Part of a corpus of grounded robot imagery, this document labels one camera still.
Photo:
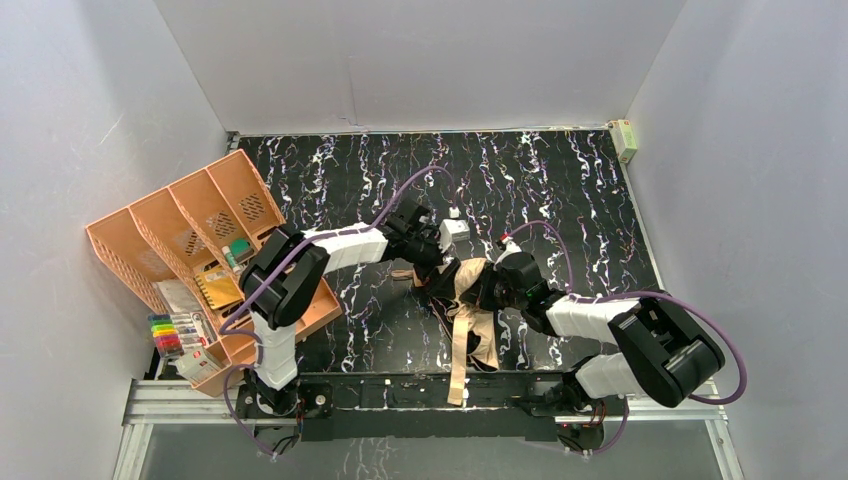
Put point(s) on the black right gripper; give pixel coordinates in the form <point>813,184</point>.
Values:
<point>490,295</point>

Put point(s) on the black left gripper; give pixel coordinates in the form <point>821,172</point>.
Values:
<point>436,263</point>

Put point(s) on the beige and black folding umbrella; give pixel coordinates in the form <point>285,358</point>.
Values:
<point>470,328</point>

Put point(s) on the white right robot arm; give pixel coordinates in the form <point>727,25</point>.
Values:
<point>663,353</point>

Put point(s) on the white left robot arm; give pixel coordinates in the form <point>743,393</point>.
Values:
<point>280,282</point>

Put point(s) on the green eraser block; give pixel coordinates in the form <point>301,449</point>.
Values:
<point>241,249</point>

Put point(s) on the white green box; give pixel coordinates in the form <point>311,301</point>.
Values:
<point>624,139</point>

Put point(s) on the glue stick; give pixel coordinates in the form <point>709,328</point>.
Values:
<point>230,259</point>

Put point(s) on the yellow spiral notebook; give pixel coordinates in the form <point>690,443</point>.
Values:
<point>217,288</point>

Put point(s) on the orange plastic desk organizer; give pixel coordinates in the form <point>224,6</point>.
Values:
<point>160,244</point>

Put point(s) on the small white red box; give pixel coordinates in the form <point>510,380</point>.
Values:
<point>197,365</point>

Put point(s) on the coloured marker set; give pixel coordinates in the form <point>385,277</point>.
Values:
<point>175,333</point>

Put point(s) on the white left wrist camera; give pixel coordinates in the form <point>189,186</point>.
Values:
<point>452,230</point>

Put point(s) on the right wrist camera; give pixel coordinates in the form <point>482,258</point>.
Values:
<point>508,247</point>

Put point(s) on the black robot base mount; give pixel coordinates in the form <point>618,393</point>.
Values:
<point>535,406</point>

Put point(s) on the aluminium frame rail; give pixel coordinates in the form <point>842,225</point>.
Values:
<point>158,402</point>

